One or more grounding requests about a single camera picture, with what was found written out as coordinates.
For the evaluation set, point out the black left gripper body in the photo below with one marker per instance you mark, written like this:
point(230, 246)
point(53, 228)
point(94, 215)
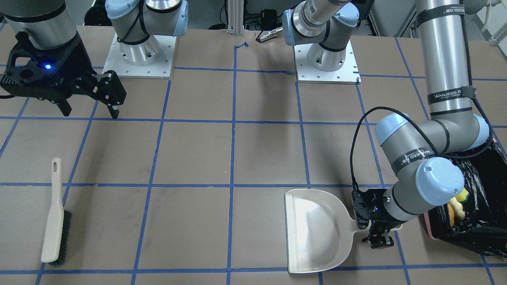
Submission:
point(381, 215)

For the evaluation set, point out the aluminium frame post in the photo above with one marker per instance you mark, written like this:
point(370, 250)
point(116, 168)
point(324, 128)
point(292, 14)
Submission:
point(235, 17)

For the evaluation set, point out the white brush with black bristles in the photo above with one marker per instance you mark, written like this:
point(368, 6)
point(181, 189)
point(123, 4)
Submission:
point(58, 221)

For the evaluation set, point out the black lined trash bin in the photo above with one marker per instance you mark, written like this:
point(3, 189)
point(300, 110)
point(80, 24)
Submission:
point(484, 229)

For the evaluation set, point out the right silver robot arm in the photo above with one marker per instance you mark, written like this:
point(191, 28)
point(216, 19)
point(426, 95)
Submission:
point(49, 24)

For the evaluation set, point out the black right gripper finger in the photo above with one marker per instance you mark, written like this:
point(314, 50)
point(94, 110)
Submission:
point(64, 106)
point(108, 89)

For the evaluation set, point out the yellow green sponge piece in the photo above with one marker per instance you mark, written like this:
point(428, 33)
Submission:
point(462, 196)

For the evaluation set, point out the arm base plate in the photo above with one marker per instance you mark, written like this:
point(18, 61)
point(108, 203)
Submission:
point(316, 65)
point(151, 59)

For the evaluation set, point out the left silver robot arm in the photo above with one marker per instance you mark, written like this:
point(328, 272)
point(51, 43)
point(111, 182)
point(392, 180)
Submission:
point(420, 153)

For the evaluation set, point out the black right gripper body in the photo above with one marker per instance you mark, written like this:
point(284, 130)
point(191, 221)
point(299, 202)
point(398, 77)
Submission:
point(80, 59)

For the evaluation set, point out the white plastic dustpan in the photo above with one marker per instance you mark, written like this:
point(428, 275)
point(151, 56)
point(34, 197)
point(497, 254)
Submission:
point(319, 231)

